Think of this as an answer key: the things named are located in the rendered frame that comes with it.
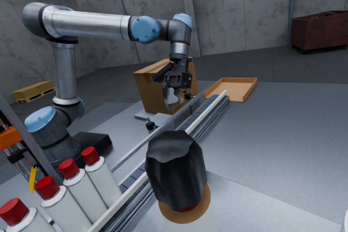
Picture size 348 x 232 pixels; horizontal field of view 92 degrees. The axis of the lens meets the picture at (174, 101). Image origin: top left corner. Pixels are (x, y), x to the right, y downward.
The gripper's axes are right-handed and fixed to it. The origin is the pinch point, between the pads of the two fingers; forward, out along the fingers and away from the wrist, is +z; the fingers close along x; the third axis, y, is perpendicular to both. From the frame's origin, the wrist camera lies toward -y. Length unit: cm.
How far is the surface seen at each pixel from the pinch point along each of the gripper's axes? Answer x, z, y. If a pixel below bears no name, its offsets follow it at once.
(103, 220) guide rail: -26.3, 29.5, 4.6
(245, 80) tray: 76, -23, 5
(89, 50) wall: 353, -208, -896
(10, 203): -43.9, 19.5, 0.3
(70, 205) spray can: -34.2, 22.9, 3.1
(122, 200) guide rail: -20.8, 26.5, 4.6
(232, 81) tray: 77, -22, -4
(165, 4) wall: 405, -356, -417
